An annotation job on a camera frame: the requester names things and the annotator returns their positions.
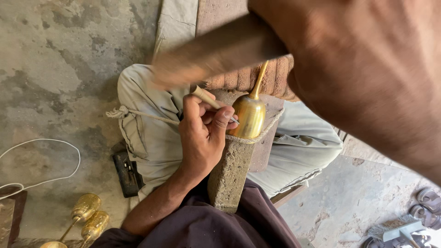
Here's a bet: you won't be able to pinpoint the person's right hand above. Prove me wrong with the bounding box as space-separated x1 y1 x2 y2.
248 0 441 147

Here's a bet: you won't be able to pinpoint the person's left hand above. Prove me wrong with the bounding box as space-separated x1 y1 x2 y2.
177 93 239 180

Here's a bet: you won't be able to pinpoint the wooden-handled engraving chisel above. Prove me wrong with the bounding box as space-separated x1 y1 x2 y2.
190 85 240 125

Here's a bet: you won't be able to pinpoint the wooden hammer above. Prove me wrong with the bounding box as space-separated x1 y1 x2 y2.
151 13 291 91

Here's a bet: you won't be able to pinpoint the grey stone block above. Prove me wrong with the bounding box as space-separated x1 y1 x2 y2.
207 136 256 214

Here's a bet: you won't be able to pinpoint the person's beige trousers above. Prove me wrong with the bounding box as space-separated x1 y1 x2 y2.
116 0 344 202

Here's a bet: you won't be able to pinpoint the plain brass goblet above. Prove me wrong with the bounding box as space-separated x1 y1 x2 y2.
227 60 270 140

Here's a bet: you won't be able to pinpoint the brown stone slab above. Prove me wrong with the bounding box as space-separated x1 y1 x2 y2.
195 0 286 173

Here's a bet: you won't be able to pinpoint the brown ribbed cushion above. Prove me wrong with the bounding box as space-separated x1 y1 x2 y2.
203 55 301 102

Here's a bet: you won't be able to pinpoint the black tool case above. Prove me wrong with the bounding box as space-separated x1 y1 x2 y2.
112 151 145 199

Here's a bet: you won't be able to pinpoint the person's dark purple shirt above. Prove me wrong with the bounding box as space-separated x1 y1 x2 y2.
90 177 302 248

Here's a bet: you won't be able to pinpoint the wooden plank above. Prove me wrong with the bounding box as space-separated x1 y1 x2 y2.
270 184 308 209

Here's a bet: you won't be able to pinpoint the engraved brass goblet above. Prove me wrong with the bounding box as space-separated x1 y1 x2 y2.
79 210 110 248
59 193 102 242

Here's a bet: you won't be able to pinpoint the grey sandal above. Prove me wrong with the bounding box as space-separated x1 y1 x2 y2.
416 187 441 215
409 205 441 231

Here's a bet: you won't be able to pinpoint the grey hand brush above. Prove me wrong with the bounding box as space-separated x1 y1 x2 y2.
367 214 428 248

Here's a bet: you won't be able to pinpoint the dark sandal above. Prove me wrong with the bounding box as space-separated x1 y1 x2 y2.
361 234 432 248

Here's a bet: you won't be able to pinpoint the brown wooden box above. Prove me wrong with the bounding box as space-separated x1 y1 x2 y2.
0 186 28 247

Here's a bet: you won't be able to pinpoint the beige rope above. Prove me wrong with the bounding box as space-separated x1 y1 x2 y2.
105 105 285 145

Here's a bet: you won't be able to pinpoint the white cable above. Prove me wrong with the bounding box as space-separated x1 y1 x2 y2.
0 138 82 201

